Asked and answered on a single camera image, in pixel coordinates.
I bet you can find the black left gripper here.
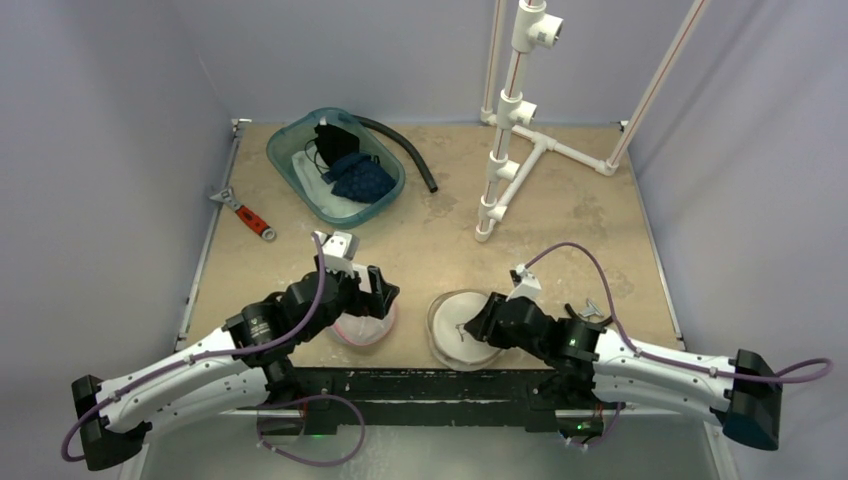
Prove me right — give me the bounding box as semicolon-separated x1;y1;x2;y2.
298;255;397;343

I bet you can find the pink-trimmed white laundry bag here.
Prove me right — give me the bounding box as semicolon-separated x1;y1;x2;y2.
328;263;398;348

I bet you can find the black bra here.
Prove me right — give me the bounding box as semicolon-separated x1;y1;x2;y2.
306;122;399;204

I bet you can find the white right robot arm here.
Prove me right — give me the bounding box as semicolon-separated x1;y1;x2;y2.
463;293;783;451

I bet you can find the small metal clip tool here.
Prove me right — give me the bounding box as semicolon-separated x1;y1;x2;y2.
563;299;613;327

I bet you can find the white cloth in basin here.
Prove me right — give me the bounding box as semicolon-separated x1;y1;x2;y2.
291;146;369;218

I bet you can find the teal plastic basin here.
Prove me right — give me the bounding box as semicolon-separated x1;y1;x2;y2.
266;107;406;229

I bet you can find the white PVC pipe rack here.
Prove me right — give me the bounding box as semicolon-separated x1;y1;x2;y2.
474;0;710;243

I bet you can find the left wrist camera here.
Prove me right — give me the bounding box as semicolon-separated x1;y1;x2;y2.
312;231;359;277

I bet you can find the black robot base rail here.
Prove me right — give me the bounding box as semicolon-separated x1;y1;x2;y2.
260;367;614;438

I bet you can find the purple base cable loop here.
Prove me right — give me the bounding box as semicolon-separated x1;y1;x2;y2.
256;392;366;467

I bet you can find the black rubber hose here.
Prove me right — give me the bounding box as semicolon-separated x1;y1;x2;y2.
351;114;440;195

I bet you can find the red-handled adjustable wrench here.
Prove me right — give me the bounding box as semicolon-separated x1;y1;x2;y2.
208;186;277;242

